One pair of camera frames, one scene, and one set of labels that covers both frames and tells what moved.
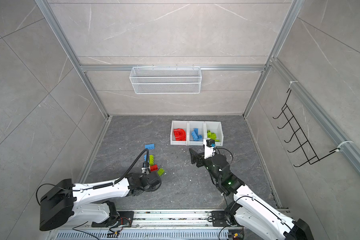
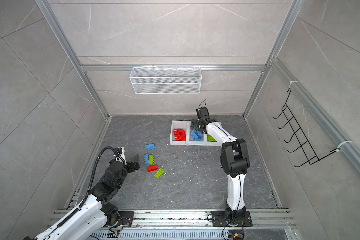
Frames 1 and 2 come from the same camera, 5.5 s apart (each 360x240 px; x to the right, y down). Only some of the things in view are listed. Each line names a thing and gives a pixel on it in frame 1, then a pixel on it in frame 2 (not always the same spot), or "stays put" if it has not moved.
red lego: (153, 168) stays put
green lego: (212, 135) stays put
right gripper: (195, 158) -> (194, 124)
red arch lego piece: (180, 134) stays put
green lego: (151, 160) stays put
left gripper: (155, 189) -> (131, 168)
